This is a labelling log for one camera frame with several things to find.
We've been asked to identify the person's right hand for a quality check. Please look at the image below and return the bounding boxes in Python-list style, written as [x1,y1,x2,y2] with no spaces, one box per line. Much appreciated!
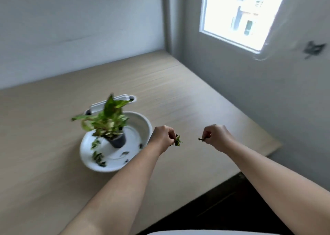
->
[202,124,239,154]

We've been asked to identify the person's right forearm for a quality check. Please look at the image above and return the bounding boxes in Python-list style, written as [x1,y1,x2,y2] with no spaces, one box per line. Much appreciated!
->
[224,140,330,235]

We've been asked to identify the window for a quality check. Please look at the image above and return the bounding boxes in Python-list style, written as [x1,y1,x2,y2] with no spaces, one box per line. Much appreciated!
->
[199,0,289,54]

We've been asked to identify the fallen green leaf bits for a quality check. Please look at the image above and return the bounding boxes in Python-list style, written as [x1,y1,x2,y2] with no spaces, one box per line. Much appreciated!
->
[91,138,130,168]

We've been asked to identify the small dark plant pot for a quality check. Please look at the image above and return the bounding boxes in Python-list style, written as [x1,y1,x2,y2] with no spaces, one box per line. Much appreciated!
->
[105,131,126,149]

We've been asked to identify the green potted plant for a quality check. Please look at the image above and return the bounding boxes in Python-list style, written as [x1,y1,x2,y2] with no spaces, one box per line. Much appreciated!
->
[71,94,131,138]

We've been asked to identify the white round plastic basin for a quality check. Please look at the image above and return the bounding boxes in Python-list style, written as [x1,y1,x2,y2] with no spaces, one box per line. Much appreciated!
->
[79,111,153,173]

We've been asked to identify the white rectangular plastic tray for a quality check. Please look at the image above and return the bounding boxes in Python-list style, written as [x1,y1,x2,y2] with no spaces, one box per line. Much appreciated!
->
[83,94,137,116]

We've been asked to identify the person's left hand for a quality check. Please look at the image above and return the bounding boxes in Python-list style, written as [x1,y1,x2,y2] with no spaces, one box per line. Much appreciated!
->
[148,125,177,156]

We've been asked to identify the person's left forearm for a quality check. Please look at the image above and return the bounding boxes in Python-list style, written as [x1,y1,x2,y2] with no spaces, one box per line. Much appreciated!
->
[59,141,162,235]

